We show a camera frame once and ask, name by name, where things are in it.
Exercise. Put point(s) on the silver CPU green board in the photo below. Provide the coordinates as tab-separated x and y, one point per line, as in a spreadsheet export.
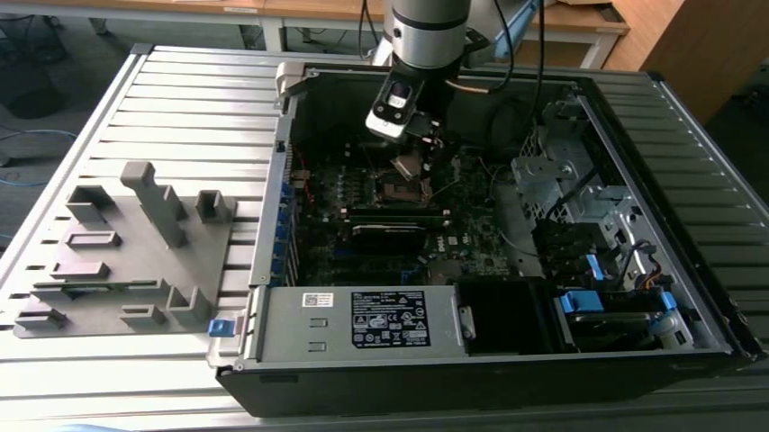
412	165

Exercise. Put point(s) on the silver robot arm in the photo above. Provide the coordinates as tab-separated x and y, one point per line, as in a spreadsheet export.
427	36

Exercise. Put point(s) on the metal CPU socket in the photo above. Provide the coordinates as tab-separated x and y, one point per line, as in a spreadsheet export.
400	189

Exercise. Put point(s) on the black RAM slot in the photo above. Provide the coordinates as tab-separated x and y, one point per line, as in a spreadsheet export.
367	220
367	211

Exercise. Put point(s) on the silver metal drive cage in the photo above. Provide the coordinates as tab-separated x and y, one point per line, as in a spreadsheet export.
535	171

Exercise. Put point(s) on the silver port block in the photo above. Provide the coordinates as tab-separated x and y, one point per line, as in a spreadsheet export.
301	176

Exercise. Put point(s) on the green motherboard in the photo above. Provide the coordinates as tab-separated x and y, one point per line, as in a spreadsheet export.
481	225

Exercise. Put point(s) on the black graphics card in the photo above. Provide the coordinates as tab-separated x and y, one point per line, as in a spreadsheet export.
388	243

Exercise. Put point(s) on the dark chipset heatsink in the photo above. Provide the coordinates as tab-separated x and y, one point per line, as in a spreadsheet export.
447	268

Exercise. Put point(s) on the wooden cabinet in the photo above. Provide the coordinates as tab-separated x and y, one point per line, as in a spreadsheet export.
710	54

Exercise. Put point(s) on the black plastic fan housing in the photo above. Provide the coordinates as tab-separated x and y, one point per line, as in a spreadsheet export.
505	319

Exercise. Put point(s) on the grey power supply unit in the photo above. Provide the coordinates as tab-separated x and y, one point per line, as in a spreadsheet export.
282	324

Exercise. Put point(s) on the black hard disk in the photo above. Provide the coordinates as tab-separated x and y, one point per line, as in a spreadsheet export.
607	330

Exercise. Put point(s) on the blue case latch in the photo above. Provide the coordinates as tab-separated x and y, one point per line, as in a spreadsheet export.
220	328

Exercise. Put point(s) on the grey parts rack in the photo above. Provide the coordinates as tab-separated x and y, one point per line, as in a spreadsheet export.
138	270

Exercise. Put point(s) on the black PC case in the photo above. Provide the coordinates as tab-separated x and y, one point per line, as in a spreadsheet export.
421	391

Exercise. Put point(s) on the round black bin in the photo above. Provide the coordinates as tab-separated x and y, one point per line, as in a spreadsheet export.
33	103

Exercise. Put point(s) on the green RAM stick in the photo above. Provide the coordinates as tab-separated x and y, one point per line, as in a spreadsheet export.
90	290

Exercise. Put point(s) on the silver white wrist camera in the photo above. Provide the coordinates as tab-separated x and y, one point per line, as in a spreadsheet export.
391	121

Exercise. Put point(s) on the wooden desk white frame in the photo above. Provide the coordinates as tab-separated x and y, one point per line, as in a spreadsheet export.
578	22
121	4

